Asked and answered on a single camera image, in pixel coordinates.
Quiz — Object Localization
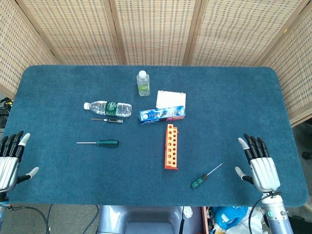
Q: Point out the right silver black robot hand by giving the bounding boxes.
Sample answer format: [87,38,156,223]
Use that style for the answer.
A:
[234,133,281,193]

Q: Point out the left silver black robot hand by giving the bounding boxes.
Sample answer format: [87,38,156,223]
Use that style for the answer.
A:
[0,131,39,193]

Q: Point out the green black striped screwdriver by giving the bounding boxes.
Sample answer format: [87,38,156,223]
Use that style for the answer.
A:
[190,162,224,189]

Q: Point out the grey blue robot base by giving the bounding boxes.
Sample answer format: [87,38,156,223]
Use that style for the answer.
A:
[97,205,203,234]

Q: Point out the orange plastic rack with holes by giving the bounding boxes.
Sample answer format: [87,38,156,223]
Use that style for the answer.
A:
[164,123,179,170]

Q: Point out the black precision screwdriver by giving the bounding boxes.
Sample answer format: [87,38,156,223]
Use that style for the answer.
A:
[88,117,124,124]

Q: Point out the blue white plastic bag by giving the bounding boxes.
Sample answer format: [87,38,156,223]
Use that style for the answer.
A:
[214,206,249,231]

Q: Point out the yellow black equipment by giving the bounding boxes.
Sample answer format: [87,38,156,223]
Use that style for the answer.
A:
[0,97,13,127]

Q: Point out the blue carpet mat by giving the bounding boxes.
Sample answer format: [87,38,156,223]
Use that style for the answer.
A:
[2,64,309,208]

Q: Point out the reddish wooden crate edge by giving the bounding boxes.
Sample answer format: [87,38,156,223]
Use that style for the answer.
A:
[201,206,210,234]

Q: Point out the blue cookie box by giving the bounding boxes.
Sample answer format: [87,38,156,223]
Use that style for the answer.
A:
[138,105,186,125]

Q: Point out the clear bottle dark green label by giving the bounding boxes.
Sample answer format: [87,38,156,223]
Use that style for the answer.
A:
[83,100,133,117]

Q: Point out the white plastic box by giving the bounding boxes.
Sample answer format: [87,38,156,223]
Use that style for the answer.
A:
[156,90,187,109]

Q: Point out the small bottle light green label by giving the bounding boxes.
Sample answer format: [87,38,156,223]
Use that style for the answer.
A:
[136,70,151,97]

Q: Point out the woven bamboo folding screen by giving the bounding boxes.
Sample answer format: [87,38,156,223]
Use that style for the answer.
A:
[0,0,312,127]

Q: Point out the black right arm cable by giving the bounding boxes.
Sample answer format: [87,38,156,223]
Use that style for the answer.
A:
[248,192,281,234]

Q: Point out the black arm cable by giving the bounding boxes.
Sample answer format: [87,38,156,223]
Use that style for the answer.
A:
[248,192,281,234]
[7,206,52,234]

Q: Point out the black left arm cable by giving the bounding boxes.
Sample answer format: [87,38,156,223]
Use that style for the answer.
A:
[7,206,52,234]

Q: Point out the black strap on base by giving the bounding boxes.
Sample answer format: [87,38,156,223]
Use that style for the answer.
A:
[179,206,185,234]

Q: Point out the dark green handle screwdriver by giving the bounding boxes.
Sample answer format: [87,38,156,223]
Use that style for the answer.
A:
[76,139,119,147]

